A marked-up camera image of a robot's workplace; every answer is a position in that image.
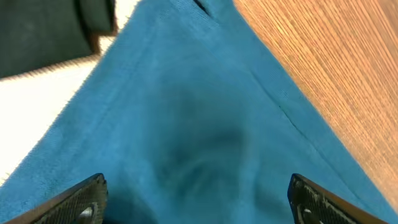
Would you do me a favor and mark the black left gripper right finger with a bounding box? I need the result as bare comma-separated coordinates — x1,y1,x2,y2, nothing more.
287,174,386,224

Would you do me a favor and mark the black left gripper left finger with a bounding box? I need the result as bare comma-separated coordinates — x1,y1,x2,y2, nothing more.
6,173,108,224

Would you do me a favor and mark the blue polo shirt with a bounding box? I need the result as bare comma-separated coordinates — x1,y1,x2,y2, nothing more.
1,1,397,223

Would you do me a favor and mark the black garment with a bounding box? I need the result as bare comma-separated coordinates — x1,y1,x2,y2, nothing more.
1,0,116,78

